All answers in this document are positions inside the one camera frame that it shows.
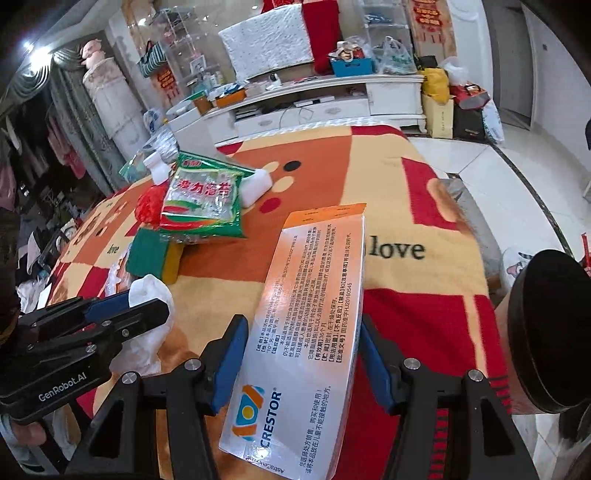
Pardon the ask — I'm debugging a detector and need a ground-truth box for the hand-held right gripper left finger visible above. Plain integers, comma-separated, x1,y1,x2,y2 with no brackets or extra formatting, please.
65,315,250,480

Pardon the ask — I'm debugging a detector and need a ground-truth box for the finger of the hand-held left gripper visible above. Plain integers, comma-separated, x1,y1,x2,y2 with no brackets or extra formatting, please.
21,291,134,325
28,299,170,357

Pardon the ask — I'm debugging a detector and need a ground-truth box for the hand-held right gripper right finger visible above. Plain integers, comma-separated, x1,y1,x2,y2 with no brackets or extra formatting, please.
360,314,539,480

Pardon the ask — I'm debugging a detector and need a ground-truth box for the white tissue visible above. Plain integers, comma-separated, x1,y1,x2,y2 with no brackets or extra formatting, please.
108,274,176,374

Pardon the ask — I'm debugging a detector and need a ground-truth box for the white orange medicine box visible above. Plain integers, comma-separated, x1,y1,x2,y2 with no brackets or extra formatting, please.
218,203,368,478

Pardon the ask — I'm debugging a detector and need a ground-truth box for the red plastic bag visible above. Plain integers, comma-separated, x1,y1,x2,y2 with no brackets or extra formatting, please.
135,185,168,224

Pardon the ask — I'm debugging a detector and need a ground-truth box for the green seaweed snack packet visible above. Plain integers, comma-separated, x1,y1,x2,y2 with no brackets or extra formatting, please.
158,151,256,243

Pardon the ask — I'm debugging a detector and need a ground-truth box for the black round bin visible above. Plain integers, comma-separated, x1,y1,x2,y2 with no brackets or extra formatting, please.
505,249,591,418

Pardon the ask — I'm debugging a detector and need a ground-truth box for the person's left hand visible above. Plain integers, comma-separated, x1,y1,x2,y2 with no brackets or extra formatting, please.
0,415,49,455

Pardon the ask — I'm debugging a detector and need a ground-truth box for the green yellow sponge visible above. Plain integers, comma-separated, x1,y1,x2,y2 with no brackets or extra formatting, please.
126,228,184,284

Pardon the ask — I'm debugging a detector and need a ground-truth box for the clear green packet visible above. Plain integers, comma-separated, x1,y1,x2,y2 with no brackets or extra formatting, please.
119,150,153,183

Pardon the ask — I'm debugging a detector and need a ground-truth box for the white foam block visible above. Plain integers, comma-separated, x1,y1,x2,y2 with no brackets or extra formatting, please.
240,168,274,209
143,154,178,185

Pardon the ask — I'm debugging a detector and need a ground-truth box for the white printed slipper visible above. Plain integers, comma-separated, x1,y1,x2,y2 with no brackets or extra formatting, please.
501,247,536,289

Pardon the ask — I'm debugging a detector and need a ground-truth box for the grey floor mat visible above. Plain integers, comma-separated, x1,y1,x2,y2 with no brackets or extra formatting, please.
443,174,504,287

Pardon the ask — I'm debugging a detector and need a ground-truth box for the grey curtain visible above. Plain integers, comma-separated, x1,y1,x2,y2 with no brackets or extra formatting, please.
0,69,112,195

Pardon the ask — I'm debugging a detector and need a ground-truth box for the printed checkered blanket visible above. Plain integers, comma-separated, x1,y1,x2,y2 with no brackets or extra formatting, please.
46,124,513,480

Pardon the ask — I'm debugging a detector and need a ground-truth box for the lace-covered standing air conditioner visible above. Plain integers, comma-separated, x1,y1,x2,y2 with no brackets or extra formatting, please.
82,58,151,162

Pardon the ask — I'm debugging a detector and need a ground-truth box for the red hanging ornament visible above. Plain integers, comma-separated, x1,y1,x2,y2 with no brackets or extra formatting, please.
154,65,178,100

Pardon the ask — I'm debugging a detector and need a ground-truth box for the striped tote bag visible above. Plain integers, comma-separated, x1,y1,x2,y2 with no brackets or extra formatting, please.
137,41,168,78

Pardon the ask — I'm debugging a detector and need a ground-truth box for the beige paper bag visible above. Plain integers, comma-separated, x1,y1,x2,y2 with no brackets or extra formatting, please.
421,92,455,138

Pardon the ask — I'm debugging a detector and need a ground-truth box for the pink pig plush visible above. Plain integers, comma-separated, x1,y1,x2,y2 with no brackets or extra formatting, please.
79,39,109,65

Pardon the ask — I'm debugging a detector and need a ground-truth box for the white television cabinet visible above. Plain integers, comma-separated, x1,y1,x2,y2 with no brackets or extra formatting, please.
166,74,428,146

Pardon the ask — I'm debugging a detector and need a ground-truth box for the white plastic bag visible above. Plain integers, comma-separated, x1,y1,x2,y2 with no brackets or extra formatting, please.
482,99,506,144
441,55,469,86

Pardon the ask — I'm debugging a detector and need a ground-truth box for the clear acrylic shelf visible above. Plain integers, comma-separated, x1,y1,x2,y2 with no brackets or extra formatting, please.
154,9,222,88

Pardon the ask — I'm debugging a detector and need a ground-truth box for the red gift bag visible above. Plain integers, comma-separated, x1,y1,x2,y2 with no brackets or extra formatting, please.
450,82,491,110

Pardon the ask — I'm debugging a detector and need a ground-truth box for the yellow bag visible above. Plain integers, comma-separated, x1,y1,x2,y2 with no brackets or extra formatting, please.
422,68,451,103

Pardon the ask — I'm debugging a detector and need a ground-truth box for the blue plastic basket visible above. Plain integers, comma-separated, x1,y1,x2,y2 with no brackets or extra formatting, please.
330,58,376,78

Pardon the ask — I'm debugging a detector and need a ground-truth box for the white cloth-covered television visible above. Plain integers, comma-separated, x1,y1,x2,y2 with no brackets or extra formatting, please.
218,7,315,79

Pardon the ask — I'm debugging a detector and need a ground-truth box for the clear green-print plastic bag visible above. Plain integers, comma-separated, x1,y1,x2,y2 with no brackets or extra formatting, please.
373,36,419,75

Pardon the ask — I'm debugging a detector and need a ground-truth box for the red cloth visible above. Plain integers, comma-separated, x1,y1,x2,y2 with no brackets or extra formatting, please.
302,0,342,75

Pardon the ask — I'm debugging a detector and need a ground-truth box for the white storage rack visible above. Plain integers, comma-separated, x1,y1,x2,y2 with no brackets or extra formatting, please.
358,0,411,47

